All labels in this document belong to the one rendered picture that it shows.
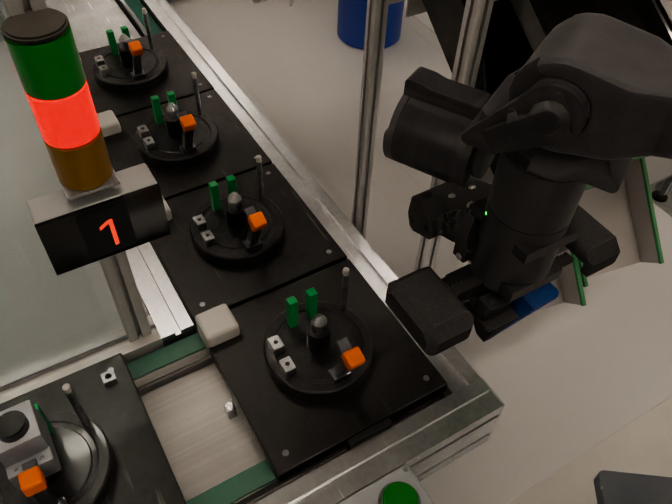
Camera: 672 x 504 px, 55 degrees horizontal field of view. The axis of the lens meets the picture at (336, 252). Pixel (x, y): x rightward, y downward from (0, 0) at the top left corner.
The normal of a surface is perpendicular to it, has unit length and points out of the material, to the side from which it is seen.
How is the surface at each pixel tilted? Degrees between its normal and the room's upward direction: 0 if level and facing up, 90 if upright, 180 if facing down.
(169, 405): 0
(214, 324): 0
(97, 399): 0
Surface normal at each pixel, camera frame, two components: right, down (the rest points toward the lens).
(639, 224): -0.94, 0.24
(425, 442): 0.04, -0.67
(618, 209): 0.27, 0.03
